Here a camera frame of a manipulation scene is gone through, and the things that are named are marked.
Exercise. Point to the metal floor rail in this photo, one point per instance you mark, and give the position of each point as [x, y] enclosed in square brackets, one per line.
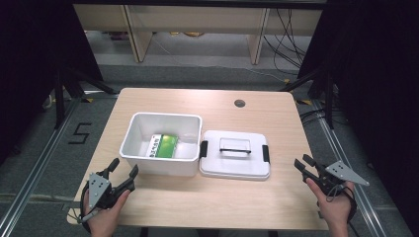
[359, 194]
[33, 177]

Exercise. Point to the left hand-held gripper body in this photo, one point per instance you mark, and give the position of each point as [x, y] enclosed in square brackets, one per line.
[98, 189]

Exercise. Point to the green and white carton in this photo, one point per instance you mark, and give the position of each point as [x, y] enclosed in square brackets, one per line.
[166, 146]

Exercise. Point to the black curtain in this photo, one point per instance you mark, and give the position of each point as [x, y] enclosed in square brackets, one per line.
[29, 65]
[378, 82]

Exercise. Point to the person's right hand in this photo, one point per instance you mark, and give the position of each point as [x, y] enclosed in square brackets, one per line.
[336, 210]

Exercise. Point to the white plastic storage box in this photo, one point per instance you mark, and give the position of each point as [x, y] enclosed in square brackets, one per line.
[138, 163]

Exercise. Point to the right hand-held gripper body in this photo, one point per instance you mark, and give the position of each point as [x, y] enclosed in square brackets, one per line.
[342, 173]

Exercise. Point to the person's left hand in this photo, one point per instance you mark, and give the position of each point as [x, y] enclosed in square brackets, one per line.
[103, 222]

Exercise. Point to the black metal stand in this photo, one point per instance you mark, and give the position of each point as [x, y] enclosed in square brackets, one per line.
[328, 98]
[59, 98]

